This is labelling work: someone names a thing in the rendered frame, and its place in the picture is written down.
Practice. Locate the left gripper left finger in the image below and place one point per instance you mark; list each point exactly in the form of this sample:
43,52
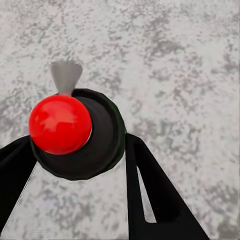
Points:
17,161

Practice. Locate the insectifuge atomizer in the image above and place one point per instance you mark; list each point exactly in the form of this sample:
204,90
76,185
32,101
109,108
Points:
78,133

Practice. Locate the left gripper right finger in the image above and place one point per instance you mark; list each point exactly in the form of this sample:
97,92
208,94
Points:
174,219

